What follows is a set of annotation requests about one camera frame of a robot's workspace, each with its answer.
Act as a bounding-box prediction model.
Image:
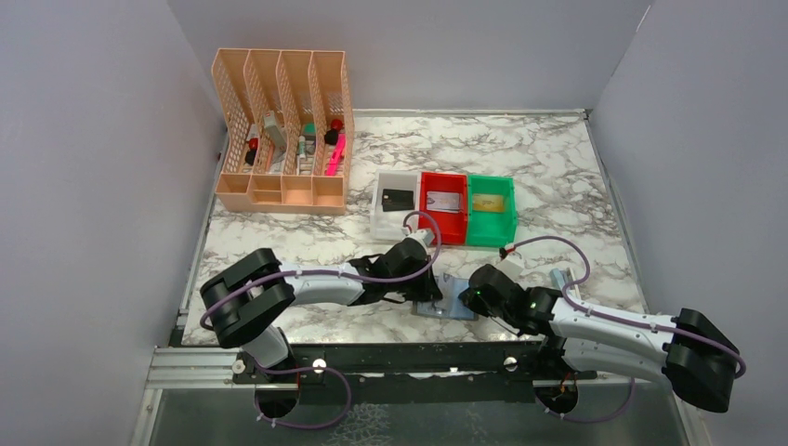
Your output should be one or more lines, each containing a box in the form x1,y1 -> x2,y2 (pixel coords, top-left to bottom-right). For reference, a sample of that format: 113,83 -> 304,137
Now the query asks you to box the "white plastic bin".
370,170 -> 421,241

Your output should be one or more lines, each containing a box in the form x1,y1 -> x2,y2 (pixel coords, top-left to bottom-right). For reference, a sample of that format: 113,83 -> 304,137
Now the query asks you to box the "grey metal card holder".
411,273 -> 479,321

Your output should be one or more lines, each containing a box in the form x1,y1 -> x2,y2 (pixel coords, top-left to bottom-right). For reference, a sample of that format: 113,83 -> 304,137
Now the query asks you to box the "white magnetic stripe card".
425,190 -> 461,213

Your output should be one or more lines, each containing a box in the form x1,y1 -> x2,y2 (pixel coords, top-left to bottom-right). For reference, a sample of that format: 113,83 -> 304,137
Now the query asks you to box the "red plastic bin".
419,172 -> 469,245

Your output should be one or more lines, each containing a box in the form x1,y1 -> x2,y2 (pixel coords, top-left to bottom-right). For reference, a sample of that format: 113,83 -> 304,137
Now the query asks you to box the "green plastic bin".
466,175 -> 519,248

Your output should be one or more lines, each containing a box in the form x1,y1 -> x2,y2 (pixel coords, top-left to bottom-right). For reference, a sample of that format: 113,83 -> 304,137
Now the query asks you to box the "peach plastic desk organizer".
211,48 -> 355,216

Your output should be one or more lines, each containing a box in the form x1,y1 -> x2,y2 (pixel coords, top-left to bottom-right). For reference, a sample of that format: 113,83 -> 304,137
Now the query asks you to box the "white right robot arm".
459,265 -> 740,413

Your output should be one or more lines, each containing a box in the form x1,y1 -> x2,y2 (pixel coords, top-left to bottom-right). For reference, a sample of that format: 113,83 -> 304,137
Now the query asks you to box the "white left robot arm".
200,237 -> 442,369

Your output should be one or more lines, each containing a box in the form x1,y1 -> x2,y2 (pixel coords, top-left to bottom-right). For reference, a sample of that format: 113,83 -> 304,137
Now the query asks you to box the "black card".
381,189 -> 415,212

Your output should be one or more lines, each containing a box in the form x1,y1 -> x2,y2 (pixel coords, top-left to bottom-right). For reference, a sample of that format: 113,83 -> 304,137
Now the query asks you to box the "gold card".
472,194 -> 506,213

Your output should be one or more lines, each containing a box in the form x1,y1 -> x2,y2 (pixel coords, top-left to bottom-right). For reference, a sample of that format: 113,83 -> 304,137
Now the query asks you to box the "pink highlighter pen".
325,133 -> 347,177

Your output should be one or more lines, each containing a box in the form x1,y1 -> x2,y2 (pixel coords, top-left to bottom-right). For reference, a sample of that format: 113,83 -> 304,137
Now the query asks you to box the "red black stamp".
323,119 -> 344,146

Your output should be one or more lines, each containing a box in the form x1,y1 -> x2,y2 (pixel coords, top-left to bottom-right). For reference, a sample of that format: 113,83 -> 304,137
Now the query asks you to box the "green capped bottle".
301,123 -> 316,155

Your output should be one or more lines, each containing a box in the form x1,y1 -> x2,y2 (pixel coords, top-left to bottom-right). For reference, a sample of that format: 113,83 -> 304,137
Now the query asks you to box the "grey box in organizer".
263,111 -> 287,150

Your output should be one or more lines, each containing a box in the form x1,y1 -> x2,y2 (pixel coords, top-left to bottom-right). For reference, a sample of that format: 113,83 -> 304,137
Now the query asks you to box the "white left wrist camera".
403,227 -> 436,249

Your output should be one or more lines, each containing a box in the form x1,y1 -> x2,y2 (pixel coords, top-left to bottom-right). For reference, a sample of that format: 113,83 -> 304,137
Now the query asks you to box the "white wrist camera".
495,245 -> 525,281
403,227 -> 436,249

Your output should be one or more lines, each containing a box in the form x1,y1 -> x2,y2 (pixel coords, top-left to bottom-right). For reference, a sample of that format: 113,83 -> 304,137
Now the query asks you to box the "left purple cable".
198,211 -> 443,331

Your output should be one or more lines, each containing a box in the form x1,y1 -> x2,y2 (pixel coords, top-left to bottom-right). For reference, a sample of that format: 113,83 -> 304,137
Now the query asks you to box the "purple cable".
198,211 -> 443,331
498,235 -> 747,426

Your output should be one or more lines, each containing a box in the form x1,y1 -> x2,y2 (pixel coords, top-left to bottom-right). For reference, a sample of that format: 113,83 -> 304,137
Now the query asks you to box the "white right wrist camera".
495,245 -> 525,281

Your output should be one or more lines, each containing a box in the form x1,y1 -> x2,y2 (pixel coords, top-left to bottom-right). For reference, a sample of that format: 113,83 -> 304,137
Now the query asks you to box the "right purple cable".
498,235 -> 747,426

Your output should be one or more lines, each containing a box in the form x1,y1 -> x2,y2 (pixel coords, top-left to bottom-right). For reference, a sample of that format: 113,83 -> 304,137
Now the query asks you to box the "black mounting rail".
153,341 -> 598,408

